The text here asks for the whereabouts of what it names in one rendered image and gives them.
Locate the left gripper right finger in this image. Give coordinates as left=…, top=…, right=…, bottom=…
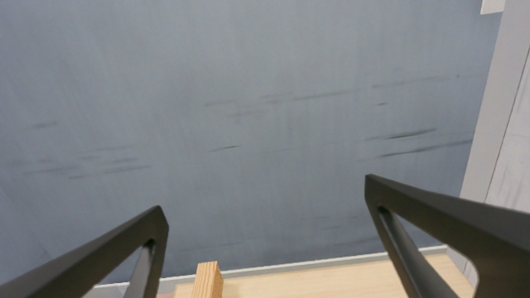
left=364, top=174, right=530, bottom=298

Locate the grey panel wall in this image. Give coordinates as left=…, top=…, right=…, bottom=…
left=460, top=0, right=530, bottom=213

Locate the light brown wooden block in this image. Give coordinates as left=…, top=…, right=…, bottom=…
left=191, top=262, right=224, bottom=298

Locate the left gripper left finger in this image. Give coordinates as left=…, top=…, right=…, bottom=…
left=0, top=205, right=169, bottom=298

